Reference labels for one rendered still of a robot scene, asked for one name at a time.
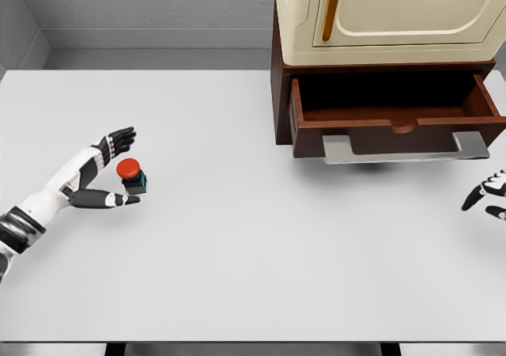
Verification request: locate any red push-button switch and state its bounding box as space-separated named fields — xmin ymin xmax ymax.
xmin=115 ymin=157 xmax=149 ymax=195

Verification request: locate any brown wooden cabinet frame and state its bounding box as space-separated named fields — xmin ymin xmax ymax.
xmin=270 ymin=0 xmax=499 ymax=147

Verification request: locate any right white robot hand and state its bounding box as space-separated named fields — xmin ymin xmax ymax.
xmin=461 ymin=169 xmax=506 ymax=223

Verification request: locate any cream cabinet body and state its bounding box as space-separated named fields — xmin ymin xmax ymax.
xmin=275 ymin=0 xmax=506 ymax=68

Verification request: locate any brown wooden drawer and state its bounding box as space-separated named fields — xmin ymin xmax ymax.
xmin=289 ymin=73 xmax=506 ymax=160

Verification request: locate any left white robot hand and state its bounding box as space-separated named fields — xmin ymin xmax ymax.
xmin=39 ymin=126 xmax=142 ymax=216

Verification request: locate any cream cabinet door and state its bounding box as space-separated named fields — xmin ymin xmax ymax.
xmin=312 ymin=0 xmax=506 ymax=49

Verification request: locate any gold door handle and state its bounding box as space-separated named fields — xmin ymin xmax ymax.
xmin=321 ymin=0 xmax=345 ymax=42

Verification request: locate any silver drawer handle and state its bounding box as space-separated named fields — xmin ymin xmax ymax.
xmin=321 ymin=131 xmax=491 ymax=165

